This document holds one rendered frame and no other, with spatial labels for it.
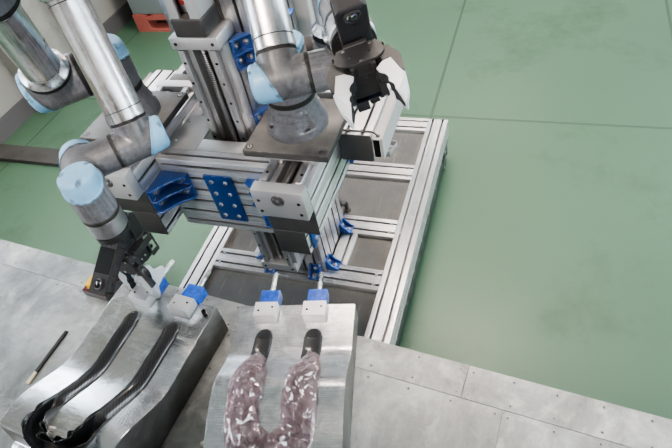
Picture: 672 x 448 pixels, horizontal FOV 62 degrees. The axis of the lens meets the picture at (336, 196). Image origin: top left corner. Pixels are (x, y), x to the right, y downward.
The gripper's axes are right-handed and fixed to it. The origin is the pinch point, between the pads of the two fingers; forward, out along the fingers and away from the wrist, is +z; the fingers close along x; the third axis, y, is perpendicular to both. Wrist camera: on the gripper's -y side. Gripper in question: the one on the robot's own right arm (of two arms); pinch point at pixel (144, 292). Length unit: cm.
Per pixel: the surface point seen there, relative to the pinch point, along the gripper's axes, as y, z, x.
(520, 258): 102, 91, -71
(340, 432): -14, 2, -54
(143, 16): 249, 77, 225
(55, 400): -27.5, -1.3, 1.2
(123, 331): -9.0, 2.4, 0.5
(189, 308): -0.9, -0.6, -13.3
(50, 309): -6.2, 10.5, 31.1
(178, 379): -14.5, 3.4, -17.8
